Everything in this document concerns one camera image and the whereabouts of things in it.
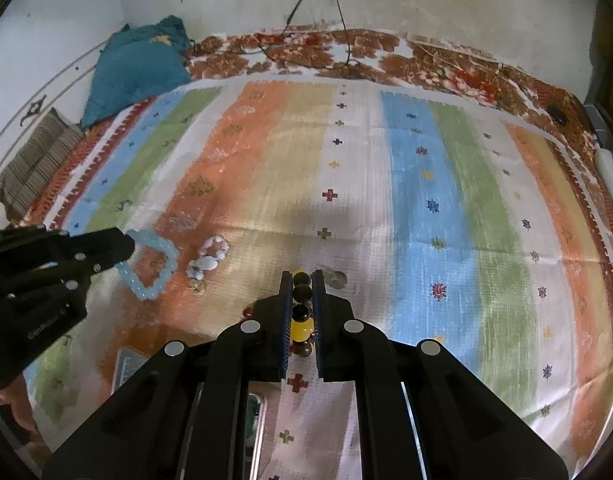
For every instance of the brown floral bedsheet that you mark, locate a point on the brown floral bedsheet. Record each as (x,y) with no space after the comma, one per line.
(401,57)

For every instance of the white plastic object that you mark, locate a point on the white plastic object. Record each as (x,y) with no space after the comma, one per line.
(606,165)

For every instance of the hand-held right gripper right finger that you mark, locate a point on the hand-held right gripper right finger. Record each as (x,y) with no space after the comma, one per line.
(317,320)

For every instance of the teal pillow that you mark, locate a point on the teal pillow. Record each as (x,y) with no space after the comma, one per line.
(131,67)

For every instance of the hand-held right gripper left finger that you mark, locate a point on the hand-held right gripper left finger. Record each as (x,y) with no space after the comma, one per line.
(288,320)

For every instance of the small black device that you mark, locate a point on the small black device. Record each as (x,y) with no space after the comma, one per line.
(557,112)

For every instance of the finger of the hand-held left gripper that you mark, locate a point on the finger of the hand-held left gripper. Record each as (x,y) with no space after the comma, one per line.
(106,241)
(94,267)

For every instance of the colourful striped blanket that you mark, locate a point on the colourful striped blanket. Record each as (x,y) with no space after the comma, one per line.
(366,170)

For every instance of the person's left forearm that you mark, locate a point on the person's left forearm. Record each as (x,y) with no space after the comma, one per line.
(11,405)

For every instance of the brown striped folded cloth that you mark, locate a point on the brown striped folded cloth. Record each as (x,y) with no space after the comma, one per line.
(39,160)

